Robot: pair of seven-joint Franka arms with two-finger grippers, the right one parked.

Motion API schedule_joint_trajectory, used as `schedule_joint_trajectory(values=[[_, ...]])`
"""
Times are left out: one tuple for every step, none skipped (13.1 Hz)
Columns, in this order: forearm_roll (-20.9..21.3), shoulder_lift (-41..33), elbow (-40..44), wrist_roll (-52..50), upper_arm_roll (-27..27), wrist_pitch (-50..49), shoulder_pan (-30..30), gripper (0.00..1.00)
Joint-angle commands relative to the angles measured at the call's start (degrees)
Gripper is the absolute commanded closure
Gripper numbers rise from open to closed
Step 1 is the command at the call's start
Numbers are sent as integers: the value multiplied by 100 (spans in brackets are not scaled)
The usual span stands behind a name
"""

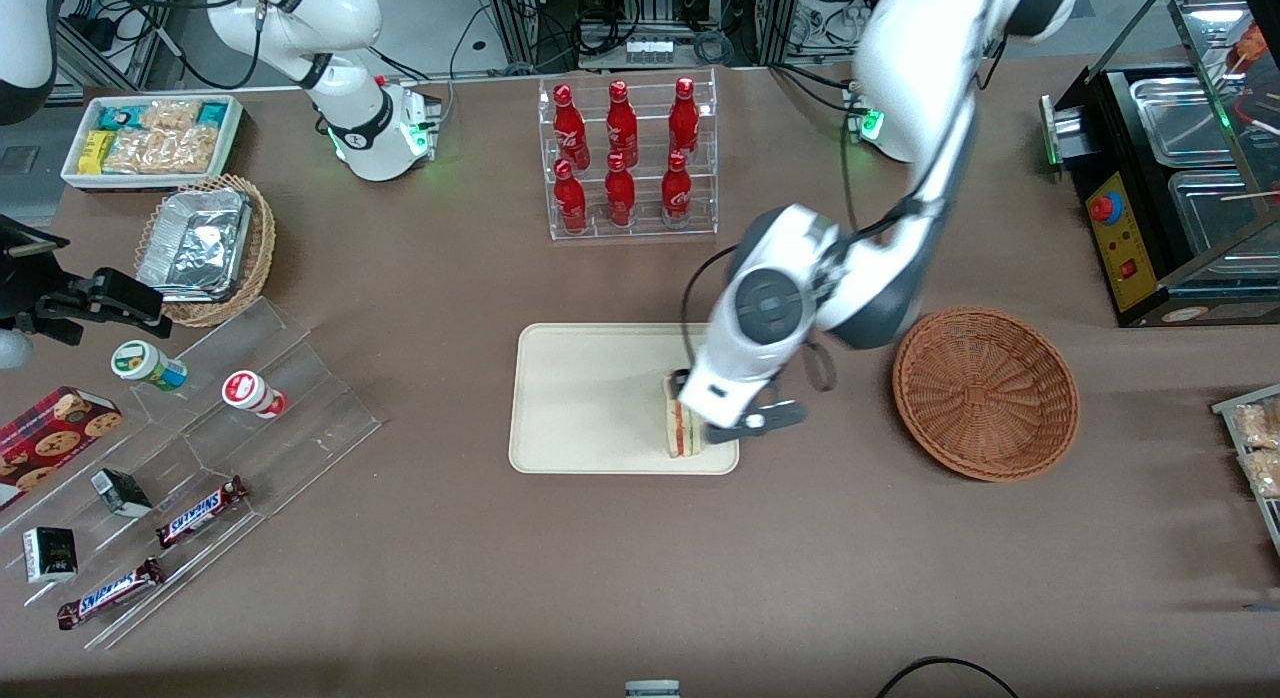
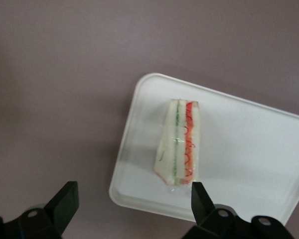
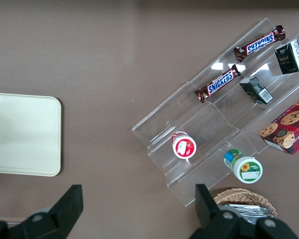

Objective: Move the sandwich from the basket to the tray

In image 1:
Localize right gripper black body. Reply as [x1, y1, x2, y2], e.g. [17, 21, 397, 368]
[0, 214, 73, 327]

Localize triangular sandwich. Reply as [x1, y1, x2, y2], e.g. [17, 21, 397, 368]
[661, 372, 708, 460]

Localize aluminium foil tray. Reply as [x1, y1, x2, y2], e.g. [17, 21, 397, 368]
[136, 187, 254, 302]

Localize beige plastic tray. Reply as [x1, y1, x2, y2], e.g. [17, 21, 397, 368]
[508, 322, 741, 476]

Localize light wicker basket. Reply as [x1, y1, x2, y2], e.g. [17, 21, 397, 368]
[134, 173, 278, 329]

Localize brown round wicker basket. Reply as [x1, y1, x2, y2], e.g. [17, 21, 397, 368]
[891, 307, 1082, 483]

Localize white snack tray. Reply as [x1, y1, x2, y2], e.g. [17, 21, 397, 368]
[1211, 382, 1280, 558]

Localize green lid yogurt cup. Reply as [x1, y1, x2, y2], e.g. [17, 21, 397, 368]
[110, 340, 189, 393]

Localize red tartan cookie box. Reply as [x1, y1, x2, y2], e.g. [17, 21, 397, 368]
[0, 385, 124, 512]

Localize large clear cracker bag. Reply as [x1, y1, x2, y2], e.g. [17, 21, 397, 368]
[103, 126, 221, 176]

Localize red lid yogurt cup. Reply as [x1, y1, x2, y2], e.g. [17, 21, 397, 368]
[221, 370, 289, 420]

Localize clear acrylic bottle rack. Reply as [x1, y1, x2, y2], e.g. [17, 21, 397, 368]
[537, 67, 720, 243]

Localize small black carton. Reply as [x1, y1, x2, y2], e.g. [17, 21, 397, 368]
[90, 468, 154, 520]
[22, 526, 79, 585]

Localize small clear cracker bag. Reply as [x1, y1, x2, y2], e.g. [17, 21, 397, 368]
[138, 99, 202, 131]

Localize red cola bottle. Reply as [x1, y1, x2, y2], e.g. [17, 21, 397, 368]
[603, 152, 638, 230]
[668, 75, 702, 161]
[660, 150, 694, 228]
[552, 158, 589, 235]
[552, 84, 590, 171]
[605, 79, 640, 168]

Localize white plastic snack bin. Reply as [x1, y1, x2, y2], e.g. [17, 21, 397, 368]
[61, 94, 245, 193]

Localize clear acrylic stepped shelf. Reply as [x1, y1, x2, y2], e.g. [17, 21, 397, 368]
[0, 297, 384, 652]

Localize snickers chocolate bar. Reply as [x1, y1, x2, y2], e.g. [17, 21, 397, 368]
[56, 557, 165, 631]
[155, 475, 250, 550]

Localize black hot food case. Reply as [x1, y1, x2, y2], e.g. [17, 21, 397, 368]
[1039, 0, 1280, 328]

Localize clear fried snack bag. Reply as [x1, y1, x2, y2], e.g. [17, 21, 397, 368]
[1231, 402, 1280, 450]
[1239, 449, 1280, 500]

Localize steel food pan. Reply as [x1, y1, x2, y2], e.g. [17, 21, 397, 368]
[1129, 76, 1241, 167]
[1167, 167, 1280, 257]

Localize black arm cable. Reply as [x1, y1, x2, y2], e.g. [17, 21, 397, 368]
[682, 244, 763, 375]

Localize black floor cable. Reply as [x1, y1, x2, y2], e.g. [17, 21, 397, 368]
[876, 656, 1020, 698]

